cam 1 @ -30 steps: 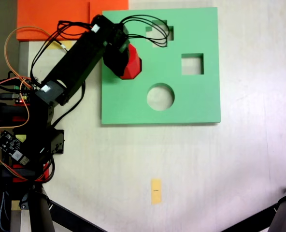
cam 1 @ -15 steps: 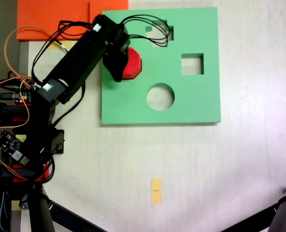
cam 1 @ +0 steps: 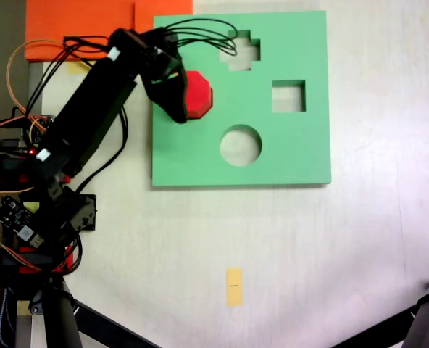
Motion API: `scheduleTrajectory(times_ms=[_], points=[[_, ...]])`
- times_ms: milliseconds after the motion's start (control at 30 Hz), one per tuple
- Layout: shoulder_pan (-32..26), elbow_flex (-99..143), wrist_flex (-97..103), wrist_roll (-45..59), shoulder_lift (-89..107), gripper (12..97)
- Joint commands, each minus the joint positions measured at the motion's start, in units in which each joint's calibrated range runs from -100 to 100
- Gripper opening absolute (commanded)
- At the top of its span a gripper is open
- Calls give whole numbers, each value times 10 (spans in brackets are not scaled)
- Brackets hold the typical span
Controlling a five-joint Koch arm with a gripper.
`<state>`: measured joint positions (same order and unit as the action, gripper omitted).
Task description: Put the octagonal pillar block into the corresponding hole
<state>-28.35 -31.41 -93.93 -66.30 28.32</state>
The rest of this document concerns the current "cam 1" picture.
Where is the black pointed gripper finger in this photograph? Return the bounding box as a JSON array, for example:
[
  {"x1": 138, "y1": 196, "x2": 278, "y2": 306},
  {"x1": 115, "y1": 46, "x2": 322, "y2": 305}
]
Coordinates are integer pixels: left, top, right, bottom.
[{"x1": 143, "y1": 68, "x2": 191, "y2": 125}]

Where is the red octagonal pillar block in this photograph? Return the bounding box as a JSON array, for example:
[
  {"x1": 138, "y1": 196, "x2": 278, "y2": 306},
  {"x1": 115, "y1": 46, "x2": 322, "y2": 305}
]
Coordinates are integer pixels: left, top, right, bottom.
[{"x1": 183, "y1": 70, "x2": 214, "y2": 120}]

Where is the large orange foam block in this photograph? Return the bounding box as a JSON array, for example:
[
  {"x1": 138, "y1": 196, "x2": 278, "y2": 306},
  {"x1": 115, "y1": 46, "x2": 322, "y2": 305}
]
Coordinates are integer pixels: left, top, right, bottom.
[{"x1": 24, "y1": 0, "x2": 136, "y2": 61}]

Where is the green shape sorting board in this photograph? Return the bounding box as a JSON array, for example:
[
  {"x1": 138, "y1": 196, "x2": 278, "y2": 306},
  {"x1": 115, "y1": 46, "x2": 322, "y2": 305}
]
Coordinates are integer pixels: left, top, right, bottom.
[{"x1": 151, "y1": 9, "x2": 333, "y2": 189}]

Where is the yellow masking tape piece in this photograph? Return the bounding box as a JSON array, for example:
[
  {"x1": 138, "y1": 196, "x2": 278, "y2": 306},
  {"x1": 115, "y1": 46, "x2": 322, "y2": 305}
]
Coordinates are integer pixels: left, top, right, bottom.
[{"x1": 67, "y1": 60, "x2": 94, "y2": 75}]

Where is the circuit board with green terminal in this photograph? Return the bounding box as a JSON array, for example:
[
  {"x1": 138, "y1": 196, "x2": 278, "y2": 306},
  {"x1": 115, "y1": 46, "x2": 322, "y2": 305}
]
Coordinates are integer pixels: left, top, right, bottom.
[{"x1": 20, "y1": 115, "x2": 58, "y2": 149}]

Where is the red base clamp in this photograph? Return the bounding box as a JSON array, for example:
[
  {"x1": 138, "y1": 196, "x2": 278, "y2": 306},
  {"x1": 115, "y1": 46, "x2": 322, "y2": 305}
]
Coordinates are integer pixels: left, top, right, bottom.
[{"x1": 18, "y1": 245, "x2": 74, "y2": 273}]

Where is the black circuit board with inductor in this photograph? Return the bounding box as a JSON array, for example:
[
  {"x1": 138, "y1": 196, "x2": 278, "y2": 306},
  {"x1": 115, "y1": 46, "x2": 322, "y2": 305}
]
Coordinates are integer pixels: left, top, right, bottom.
[{"x1": 0, "y1": 195, "x2": 43, "y2": 247}]

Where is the yellow tape marker strip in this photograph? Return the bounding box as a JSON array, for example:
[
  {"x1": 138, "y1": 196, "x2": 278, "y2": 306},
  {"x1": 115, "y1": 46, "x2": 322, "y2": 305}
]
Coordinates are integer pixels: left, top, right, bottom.
[{"x1": 225, "y1": 268, "x2": 243, "y2": 307}]

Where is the long black power cable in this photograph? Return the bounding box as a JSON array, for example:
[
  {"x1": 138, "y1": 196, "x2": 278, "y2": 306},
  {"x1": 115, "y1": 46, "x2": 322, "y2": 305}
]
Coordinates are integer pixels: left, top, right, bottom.
[{"x1": 75, "y1": 107, "x2": 129, "y2": 195}]

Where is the black arm motor cable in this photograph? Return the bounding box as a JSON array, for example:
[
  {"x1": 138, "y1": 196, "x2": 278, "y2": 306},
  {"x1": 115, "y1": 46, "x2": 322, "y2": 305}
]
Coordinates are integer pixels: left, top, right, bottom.
[{"x1": 25, "y1": 35, "x2": 111, "y2": 115}]

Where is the black gripper motor cable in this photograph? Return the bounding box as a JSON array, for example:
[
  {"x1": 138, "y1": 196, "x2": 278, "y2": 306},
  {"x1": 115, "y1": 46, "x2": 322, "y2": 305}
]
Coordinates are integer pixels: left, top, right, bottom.
[{"x1": 162, "y1": 18, "x2": 238, "y2": 57}]

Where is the thin orange wire loop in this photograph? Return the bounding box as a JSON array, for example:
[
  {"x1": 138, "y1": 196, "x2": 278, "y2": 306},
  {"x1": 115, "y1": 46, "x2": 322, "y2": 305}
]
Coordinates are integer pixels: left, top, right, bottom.
[{"x1": 6, "y1": 38, "x2": 69, "y2": 126}]

